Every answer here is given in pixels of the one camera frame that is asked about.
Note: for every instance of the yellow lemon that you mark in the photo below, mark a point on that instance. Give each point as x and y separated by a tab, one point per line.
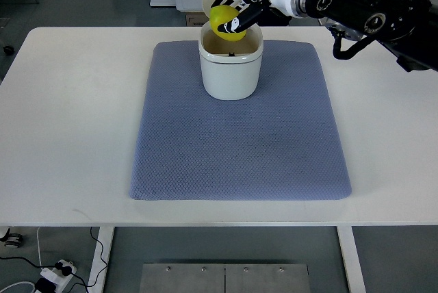
222	14

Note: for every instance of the left white table leg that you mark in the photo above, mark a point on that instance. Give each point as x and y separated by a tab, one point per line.
100	263

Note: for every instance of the cardboard box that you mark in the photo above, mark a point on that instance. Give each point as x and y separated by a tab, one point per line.
195	19

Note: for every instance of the blue textured mat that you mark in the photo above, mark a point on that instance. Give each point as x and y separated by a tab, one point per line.
279	144

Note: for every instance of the right white table leg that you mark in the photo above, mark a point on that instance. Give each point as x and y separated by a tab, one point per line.
352	267

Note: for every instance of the caster wheel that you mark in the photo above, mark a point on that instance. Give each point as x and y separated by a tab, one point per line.
10	239

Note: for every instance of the white power strip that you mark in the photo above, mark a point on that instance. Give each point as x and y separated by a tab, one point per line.
55	279

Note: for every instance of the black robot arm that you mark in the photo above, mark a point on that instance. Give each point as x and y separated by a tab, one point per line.
406	28

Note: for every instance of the white table leg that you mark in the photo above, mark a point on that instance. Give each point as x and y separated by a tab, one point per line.
352	267
100	263

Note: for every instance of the white trash bin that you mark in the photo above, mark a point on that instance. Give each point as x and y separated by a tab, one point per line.
230	70

